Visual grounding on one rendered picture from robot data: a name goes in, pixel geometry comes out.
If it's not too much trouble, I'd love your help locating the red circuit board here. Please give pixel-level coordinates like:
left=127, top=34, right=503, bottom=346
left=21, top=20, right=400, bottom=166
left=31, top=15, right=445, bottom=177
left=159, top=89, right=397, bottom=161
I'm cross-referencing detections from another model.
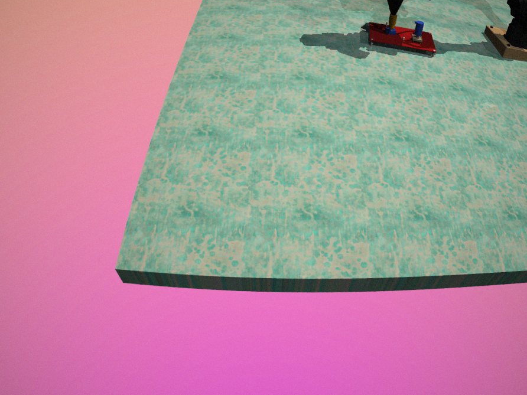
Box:
left=369, top=14, right=436, bottom=57

